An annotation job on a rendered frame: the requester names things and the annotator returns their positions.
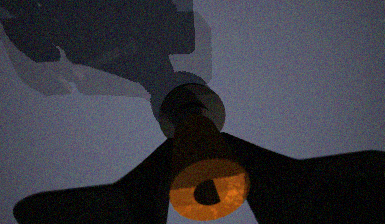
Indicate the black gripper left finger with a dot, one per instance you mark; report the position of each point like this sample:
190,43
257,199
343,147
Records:
139,197

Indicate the black stepped round pedestal with shaft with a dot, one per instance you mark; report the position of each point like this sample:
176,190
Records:
190,99

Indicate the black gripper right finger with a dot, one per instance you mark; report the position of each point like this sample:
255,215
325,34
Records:
283,189

